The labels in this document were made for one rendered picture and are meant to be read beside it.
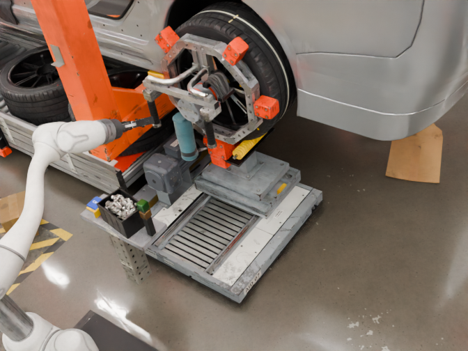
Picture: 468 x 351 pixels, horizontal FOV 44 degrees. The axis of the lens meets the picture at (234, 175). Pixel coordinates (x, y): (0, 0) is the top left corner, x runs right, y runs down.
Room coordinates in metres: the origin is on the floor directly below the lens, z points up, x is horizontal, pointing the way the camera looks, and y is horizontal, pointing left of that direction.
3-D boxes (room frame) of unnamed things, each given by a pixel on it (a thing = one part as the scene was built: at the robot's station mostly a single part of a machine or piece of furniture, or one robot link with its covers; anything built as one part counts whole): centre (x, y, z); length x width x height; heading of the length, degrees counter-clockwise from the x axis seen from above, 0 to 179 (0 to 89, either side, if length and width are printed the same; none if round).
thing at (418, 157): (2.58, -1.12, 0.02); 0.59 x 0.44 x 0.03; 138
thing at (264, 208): (2.46, -0.07, 0.13); 0.50 x 0.36 x 0.10; 48
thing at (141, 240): (1.98, 0.56, 0.44); 0.43 x 0.17 x 0.03; 48
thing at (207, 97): (2.17, 0.05, 1.03); 0.19 x 0.18 x 0.11; 138
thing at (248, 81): (2.33, 0.04, 0.85); 0.54 x 0.07 x 0.54; 48
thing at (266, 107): (2.12, -0.19, 0.85); 0.09 x 0.08 x 0.07; 48
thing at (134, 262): (2.00, 0.59, 0.21); 0.10 x 0.10 x 0.42; 48
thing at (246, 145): (2.32, -0.11, 0.51); 0.29 x 0.06 x 0.06; 138
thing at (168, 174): (2.51, 0.29, 0.26); 0.42 x 0.18 x 0.35; 138
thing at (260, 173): (2.46, -0.07, 0.32); 0.40 x 0.30 x 0.28; 48
